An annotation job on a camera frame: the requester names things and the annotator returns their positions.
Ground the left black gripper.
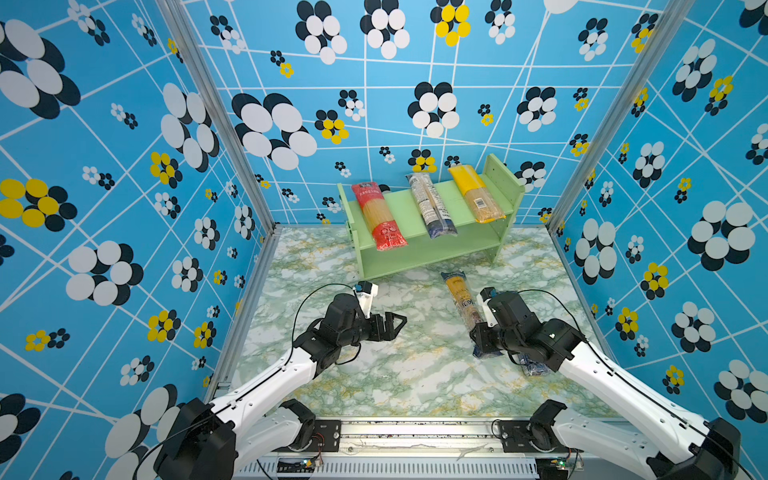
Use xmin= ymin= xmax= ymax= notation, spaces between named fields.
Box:
xmin=339 ymin=311 xmax=408 ymax=349

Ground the dark blue Barilla spaghetti package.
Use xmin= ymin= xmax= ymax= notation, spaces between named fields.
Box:
xmin=518 ymin=354 xmax=551 ymax=376

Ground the red spaghetti package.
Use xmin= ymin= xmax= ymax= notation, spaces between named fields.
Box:
xmin=352 ymin=182 xmax=407 ymax=251

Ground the yellow spaghetti package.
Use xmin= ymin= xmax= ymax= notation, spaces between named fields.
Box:
xmin=449 ymin=165 xmax=506 ymax=224

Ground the clear blue-label spaghetti package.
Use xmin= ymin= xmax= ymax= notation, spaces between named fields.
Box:
xmin=406 ymin=173 xmax=458 ymax=239

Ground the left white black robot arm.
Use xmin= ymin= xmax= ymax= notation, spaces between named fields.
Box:
xmin=152 ymin=293 xmax=407 ymax=479

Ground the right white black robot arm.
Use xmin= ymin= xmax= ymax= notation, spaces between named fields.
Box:
xmin=470 ymin=287 xmax=752 ymax=479

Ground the green two-tier wooden shelf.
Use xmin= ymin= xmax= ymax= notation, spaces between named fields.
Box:
xmin=338 ymin=154 xmax=525 ymax=281

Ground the right green circuit board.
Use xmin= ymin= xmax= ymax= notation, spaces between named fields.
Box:
xmin=536 ymin=458 xmax=573 ymax=480

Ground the green circuit board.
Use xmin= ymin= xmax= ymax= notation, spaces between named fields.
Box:
xmin=276 ymin=456 xmax=323 ymax=476
xmin=536 ymin=458 xmax=573 ymax=480

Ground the left green circuit board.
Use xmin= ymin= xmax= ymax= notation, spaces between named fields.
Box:
xmin=276 ymin=456 xmax=323 ymax=476

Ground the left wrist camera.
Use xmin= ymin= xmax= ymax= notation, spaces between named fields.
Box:
xmin=354 ymin=281 xmax=378 ymax=319

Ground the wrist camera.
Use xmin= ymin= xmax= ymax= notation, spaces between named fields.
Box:
xmin=354 ymin=281 xmax=378 ymax=319
xmin=477 ymin=287 xmax=497 ymax=327

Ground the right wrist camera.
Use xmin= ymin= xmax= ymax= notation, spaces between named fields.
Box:
xmin=477 ymin=287 xmax=497 ymax=327

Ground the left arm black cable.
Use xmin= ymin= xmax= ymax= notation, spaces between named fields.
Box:
xmin=131 ymin=283 xmax=364 ymax=480

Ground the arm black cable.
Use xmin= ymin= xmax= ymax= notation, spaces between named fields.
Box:
xmin=131 ymin=283 xmax=364 ymax=480
xmin=518 ymin=289 xmax=754 ymax=480

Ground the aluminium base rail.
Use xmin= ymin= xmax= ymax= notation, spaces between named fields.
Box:
xmin=161 ymin=415 xmax=685 ymax=480

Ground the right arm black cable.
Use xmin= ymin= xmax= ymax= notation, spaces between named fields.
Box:
xmin=518 ymin=289 xmax=754 ymax=480

